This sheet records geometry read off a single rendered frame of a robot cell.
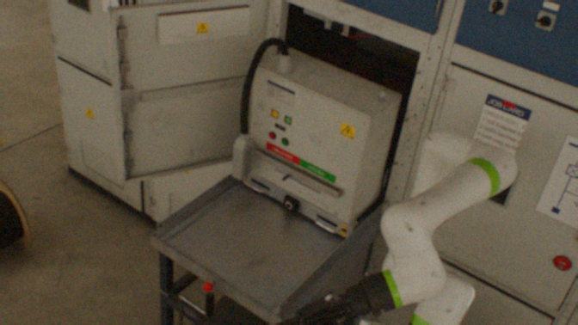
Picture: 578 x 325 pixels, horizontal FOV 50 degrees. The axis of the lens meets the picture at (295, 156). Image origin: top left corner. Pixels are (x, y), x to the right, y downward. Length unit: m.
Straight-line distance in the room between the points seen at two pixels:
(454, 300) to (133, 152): 1.35
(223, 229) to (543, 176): 1.14
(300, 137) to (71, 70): 1.64
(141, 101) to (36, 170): 1.82
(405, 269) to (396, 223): 0.11
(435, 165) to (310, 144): 0.58
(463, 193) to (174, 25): 1.20
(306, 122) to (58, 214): 1.94
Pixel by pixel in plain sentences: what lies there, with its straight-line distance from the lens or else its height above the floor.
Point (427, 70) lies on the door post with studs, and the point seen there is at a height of 1.52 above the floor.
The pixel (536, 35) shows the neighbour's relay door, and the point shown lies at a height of 1.76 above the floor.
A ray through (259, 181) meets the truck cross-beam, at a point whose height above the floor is 0.91.
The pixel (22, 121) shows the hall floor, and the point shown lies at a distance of 4.61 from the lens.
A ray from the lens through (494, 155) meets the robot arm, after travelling 1.77.
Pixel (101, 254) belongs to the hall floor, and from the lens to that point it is 3.51.
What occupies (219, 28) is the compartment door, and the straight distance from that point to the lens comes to 2.37.
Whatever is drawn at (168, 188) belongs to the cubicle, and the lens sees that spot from 3.34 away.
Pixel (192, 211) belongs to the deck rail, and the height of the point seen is 0.86.
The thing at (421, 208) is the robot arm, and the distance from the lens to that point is 1.49.
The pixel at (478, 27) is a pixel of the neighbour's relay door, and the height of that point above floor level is 1.73.
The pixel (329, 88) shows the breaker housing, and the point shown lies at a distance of 2.21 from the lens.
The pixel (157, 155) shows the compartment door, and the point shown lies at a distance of 2.59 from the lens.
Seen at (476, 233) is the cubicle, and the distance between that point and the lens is 2.35.
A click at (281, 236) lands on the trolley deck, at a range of 2.37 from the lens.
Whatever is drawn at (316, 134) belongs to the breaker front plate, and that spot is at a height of 1.23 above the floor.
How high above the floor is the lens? 2.45
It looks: 35 degrees down
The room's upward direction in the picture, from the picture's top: 8 degrees clockwise
